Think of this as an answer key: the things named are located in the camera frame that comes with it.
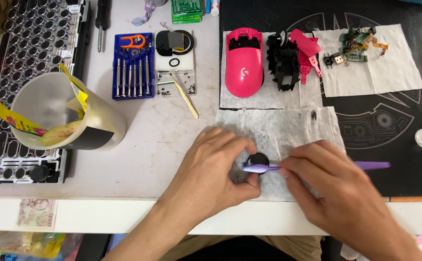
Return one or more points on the pink mouse button pieces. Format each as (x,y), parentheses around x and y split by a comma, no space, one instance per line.
(307,47)

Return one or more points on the paper banknote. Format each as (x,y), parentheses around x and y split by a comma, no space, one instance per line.
(37,214)

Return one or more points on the white box with mouse feet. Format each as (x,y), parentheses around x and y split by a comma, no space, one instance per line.
(174,45)

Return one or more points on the black mouse frame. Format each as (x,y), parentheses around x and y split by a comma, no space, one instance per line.
(282,61)

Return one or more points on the translucent plastic cup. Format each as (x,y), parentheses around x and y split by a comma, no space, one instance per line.
(98,123)

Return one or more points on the white and blue tube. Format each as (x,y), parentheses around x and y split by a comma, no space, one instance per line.
(214,6)

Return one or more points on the purple toothbrush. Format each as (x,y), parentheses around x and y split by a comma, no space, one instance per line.
(260,168)

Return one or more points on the black patterned desk mat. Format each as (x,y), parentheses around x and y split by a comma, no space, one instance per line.
(377,145)

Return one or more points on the pink mouse shell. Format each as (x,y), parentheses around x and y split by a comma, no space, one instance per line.
(243,69)

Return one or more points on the stack of green packets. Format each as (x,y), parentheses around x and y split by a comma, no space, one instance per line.
(186,11)

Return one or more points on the person's left hand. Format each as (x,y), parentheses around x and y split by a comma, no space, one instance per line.
(203,174)

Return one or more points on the blue screwdriver set case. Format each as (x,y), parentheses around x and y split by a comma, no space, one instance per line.
(133,78)

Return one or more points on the green circuit board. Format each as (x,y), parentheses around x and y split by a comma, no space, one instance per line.
(356,45)

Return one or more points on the person's right fingers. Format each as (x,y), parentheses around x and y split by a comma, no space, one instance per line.
(301,166)

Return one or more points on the orange pry tool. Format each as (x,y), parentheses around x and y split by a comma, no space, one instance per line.
(133,41)

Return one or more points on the small black usb dongle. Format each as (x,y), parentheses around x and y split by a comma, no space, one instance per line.
(336,58)

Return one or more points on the yellow wrapper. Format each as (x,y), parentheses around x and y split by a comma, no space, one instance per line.
(8,116)
(77,94)

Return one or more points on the fruit peel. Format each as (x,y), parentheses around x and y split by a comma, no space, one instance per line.
(60,133)

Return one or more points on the clear tray with screws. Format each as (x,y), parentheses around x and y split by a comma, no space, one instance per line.
(167,87)

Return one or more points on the gold tweezers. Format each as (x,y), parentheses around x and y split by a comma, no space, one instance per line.
(185,98)

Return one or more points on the heap of plastic bags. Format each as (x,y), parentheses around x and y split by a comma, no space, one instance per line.
(19,246)

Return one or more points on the keyboard with round keycaps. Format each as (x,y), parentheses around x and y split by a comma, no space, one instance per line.
(33,40)

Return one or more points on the black round mouse part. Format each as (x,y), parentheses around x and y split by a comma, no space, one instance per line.
(258,158)

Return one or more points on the stained white paper towel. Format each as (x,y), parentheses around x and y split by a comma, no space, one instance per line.
(287,130)

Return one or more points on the person's right hand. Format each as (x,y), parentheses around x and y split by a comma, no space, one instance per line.
(334,188)

